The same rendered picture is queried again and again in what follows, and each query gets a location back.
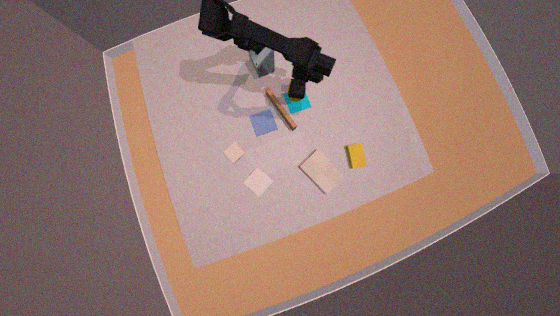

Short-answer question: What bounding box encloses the yellow rectangular block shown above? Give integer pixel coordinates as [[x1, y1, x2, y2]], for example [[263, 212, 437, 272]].
[[346, 143, 366, 169]]

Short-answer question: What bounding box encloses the brown rectangular block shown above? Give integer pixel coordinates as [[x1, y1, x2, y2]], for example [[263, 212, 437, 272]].
[[265, 87, 297, 131]]

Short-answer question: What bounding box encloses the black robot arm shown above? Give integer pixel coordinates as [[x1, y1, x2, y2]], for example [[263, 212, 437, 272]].
[[198, 0, 336, 83]]

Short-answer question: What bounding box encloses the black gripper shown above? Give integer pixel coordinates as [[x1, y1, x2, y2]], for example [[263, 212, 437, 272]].
[[288, 66, 309, 99]]

